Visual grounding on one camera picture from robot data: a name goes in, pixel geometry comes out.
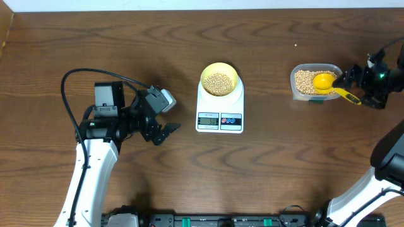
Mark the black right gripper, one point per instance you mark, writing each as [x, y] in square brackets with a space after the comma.
[377, 101]

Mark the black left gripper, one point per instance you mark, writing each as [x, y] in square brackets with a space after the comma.
[150, 132]

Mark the yellow plastic scoop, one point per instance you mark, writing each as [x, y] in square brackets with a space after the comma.
[322, 83]

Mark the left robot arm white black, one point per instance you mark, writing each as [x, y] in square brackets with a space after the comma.
[104, 127]

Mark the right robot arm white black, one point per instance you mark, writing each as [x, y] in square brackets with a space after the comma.
[384, 179]

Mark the white digital kitchen scale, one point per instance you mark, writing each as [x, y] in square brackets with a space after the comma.
[220, 114]

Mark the yellow plastic bowl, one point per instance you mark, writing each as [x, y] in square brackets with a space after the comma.
[219, 79]

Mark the clear container of soybeans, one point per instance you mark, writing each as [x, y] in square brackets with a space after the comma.
[301, 79]

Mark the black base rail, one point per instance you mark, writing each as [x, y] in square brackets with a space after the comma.
[129, 216]

